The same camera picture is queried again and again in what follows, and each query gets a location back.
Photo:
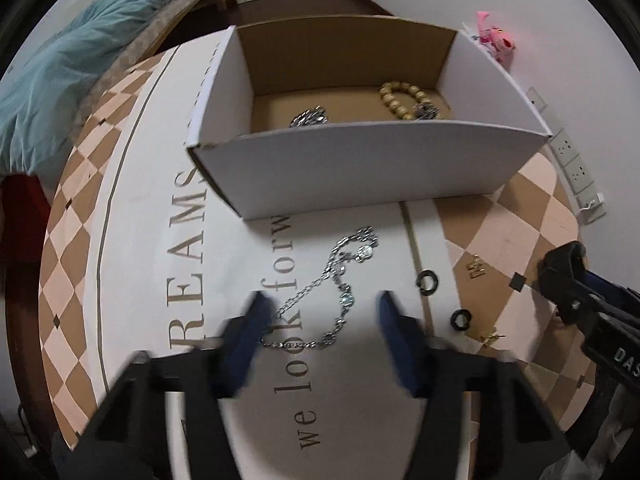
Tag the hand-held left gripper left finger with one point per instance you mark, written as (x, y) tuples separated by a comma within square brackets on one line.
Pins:
[(245, 342)]

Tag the wooden bed frame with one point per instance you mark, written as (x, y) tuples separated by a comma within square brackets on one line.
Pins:
[(165, 15)]

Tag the teal blanket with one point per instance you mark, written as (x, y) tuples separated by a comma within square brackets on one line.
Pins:
[(65, 65)]

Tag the pink plush toy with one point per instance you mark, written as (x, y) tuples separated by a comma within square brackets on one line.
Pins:
[(495, 40)]

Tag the red chair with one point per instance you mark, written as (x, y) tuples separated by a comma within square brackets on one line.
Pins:
[(22, 240)]

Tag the gold earring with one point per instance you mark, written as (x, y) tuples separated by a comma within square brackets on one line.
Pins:
[(476, 267), (490, 336)]

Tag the white cardboard box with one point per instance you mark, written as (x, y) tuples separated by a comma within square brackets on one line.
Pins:
[(370, 170)]

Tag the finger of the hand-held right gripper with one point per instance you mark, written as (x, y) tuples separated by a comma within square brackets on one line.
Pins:
[(565, 287), (617, 292)]

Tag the white power strip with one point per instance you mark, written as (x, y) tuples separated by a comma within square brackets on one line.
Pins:
[(570, 162)]

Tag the checkered printed tablecloth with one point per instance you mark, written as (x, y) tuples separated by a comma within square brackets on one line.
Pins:
[(150, 240)]

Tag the clear plastic bag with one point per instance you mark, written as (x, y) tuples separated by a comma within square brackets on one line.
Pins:
[(607, 435)]

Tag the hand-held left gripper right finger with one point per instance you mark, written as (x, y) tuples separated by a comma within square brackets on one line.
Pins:
[(400, 347)]

